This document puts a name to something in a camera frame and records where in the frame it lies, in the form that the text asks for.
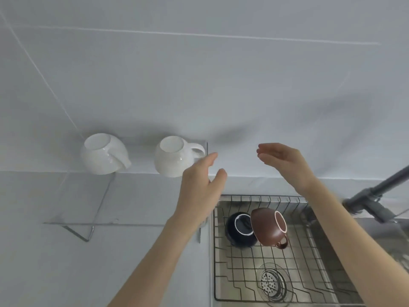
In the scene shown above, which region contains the metal drain strainer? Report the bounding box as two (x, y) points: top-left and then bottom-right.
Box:
(256, 264), (291, 301)

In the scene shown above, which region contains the person's left forearm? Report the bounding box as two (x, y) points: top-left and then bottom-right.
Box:
(108, 217), (206, 307)

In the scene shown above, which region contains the person's right hand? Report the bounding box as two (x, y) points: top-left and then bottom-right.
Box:
(256, 143), (319, 196)

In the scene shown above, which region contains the wire sink rack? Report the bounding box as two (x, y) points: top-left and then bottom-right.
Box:
(213, 195), (365, 302)

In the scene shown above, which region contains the clear glass wall shelf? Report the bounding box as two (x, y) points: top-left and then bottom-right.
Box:
(43, 142), (210, 227)

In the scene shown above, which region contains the dark blue cup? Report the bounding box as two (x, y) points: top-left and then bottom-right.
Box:
(225, 212), (258, 248)

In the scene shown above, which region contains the brown ceramic cup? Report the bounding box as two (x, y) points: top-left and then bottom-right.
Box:
(250, 208), (289, 250)

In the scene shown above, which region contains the stainless steel sink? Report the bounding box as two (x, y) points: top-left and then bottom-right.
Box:
(209, 194), (409, 307)

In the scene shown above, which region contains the person's left hand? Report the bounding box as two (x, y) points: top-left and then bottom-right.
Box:
(169, 153), (228, 227)

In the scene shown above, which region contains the grey kitchen faucet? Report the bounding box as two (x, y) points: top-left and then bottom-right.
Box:
(343, 164), (409, 224)

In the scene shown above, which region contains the person's right forearm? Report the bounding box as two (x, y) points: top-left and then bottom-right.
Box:
(302, 180), (409, 307)

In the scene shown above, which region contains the white ceramic mug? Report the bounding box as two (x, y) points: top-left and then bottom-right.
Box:
(80, 133), (132, 175)
(154, 135), (206, 178)

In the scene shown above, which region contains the metal shelf bracket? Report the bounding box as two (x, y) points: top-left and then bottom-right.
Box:
(62, 172), (116, 243)
(196, 220), (209, 244)

